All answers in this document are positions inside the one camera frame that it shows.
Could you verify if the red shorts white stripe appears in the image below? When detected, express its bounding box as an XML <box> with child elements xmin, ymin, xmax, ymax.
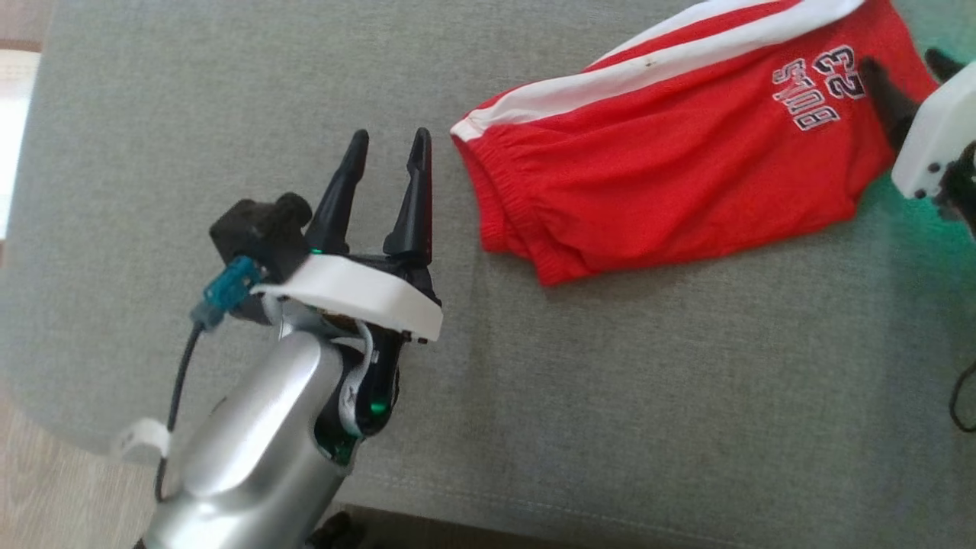
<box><xmin>450</xmin><ymin>0</ymin><xmax>940</xmax><ymax>288</ymax></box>

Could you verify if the white cable strap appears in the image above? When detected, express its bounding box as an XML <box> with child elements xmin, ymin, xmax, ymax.
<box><xmin>114</xmin><ymin>417</ymin><xmax>173</xmax><ymax>463</ymax></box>

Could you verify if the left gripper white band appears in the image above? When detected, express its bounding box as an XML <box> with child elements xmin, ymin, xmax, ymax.
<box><xmin>250</xmin><ymin>128</ymin><xmax>445</xmax><ymax>439</ymax></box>

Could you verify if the large grey sofa seat cushion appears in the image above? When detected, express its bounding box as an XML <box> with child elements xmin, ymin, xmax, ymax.
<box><xmin>0</xmin><ymin>0</ymin><xmax>976</xmax><ymax>549</ymax></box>

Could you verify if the black cable teal plug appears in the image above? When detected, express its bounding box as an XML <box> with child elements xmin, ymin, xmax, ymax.
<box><xmin>155</xmin><ymin>255</ymin><xmax>265</xmax><ymax>504</ymax></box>

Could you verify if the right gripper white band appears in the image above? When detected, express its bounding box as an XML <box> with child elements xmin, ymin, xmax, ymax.
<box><xmin>860</xmin><ymin>50</ymin><xmax>976</xmax><ymax>237</ymax></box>

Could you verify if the thin black cable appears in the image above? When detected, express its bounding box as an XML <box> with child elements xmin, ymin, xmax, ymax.
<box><xmin>949</xmin><ymin>357</ymin><xmax>976</xmax><ymax>434</ymax></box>

